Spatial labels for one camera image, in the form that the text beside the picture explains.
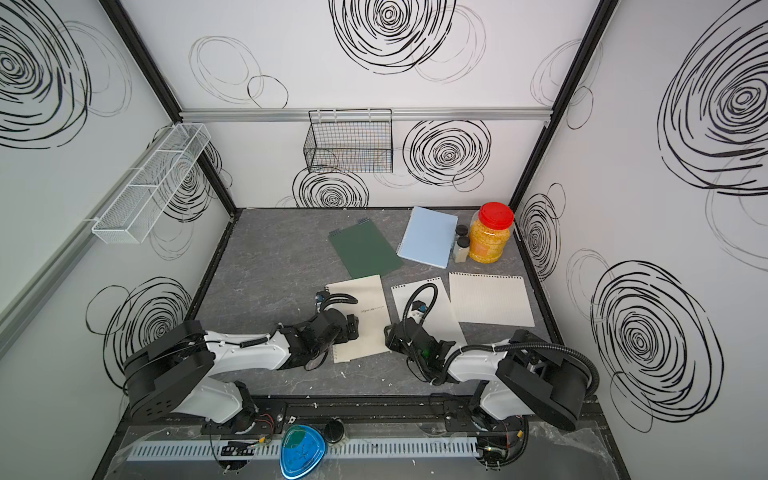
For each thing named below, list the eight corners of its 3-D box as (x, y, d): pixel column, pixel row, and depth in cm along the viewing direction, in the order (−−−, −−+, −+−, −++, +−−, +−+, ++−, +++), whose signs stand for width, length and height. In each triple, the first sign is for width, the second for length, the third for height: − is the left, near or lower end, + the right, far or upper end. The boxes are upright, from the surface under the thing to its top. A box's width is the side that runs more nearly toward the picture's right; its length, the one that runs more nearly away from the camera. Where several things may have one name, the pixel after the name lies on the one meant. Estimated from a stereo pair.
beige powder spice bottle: (453, 262, 106) (457, 247, 99) (451, 251, 109) (455, 236, 102) (466, 262, 106) (471, 247, 99) (463, 251, 109) (468, 236, 102)
